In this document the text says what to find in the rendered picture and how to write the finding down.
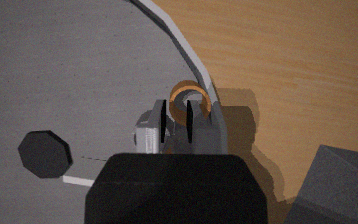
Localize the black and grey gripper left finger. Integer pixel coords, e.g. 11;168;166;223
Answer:
136;99;166;154

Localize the bronze bushing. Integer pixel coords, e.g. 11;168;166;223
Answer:
164;147;172;154
169;80;211;126

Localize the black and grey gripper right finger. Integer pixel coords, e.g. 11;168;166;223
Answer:
186;100;219;154

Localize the grey metal bushing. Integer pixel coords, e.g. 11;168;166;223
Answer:
131;110;172;154
170;121;193;154

